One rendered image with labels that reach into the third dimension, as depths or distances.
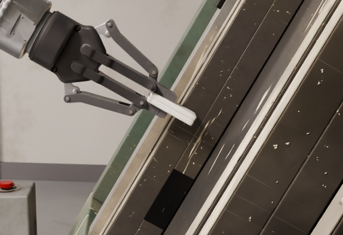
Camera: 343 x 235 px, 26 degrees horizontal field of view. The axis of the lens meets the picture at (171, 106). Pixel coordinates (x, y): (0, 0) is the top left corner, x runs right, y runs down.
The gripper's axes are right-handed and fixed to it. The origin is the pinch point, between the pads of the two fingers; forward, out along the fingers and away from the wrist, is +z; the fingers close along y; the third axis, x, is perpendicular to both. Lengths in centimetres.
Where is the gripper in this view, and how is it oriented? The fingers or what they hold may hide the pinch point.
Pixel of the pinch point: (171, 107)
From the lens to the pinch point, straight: 101.4
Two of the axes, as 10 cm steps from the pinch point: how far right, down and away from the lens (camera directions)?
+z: 8.6, 4.9, 1.3
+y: 5.0, -8.5, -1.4
